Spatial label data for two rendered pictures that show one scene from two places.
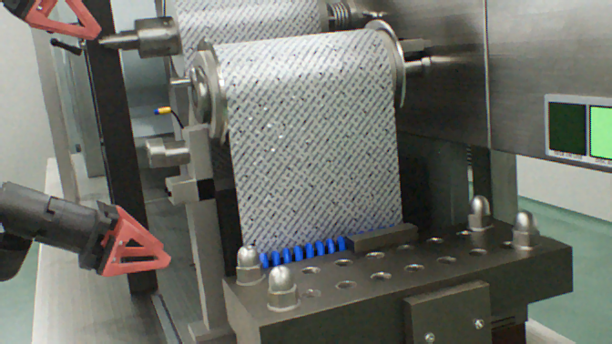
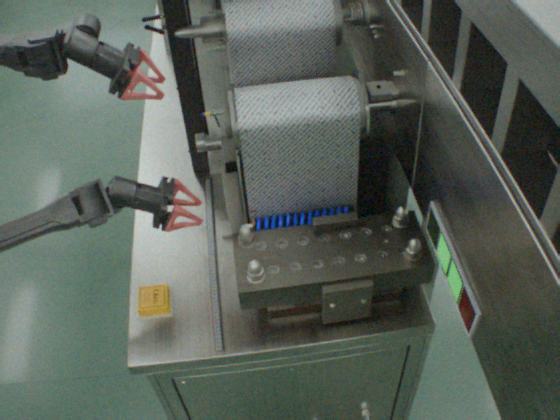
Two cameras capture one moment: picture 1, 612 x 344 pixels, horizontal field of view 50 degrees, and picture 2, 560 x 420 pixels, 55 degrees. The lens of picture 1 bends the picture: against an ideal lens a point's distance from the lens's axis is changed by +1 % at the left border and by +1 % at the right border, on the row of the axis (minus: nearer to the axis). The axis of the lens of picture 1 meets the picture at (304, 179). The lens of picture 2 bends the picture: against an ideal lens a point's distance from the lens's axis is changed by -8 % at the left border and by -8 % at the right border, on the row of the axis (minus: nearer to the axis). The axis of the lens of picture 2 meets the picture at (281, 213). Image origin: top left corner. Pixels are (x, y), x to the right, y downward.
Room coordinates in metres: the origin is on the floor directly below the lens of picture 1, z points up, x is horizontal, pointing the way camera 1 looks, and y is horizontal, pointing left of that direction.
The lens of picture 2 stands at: (-0.02, -0.21, 1.92)
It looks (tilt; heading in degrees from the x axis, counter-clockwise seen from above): 45 degrees down; 15
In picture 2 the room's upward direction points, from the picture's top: 4 degrees counter-clockwise
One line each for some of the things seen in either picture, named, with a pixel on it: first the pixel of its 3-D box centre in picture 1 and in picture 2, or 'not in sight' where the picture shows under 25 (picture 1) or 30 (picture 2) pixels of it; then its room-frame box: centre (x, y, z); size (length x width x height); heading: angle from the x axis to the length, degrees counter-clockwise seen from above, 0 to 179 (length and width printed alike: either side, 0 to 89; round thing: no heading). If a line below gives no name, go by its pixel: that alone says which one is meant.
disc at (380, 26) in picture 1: (379, 71); (359, 105); (0.96, -0.13, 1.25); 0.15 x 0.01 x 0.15; 19
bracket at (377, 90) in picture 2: (404, 45); (381, 89); (0.97, -0.17, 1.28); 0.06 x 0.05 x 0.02; 109
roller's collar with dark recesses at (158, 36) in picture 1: (156, 37); (214, 28); (1.10, 0.22, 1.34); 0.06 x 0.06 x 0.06; 19
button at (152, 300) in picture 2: not in sight; (153, 300); (0.64, 0.28, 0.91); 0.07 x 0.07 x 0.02; 19
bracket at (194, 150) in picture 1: (196, 235); (225, 184); (0.89, 0.16, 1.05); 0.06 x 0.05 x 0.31; 109
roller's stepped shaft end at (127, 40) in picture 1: (118, 41); (188, 32); (1.08, 0.27, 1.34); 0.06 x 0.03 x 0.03; 109
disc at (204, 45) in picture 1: (211, 94); (236, 119); (0.87, 0.11, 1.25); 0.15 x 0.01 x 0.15; 19
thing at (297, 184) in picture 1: (321, 187); (302, 183); (0.85, -0.02, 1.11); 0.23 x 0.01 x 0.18; 109
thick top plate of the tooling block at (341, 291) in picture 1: (396, 284); (331, 258); (0.76, -0.10, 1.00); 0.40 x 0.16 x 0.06; 109
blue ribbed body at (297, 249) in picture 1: (333, 250); (305, 219); (0.83, -0.03, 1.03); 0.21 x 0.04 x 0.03; 109
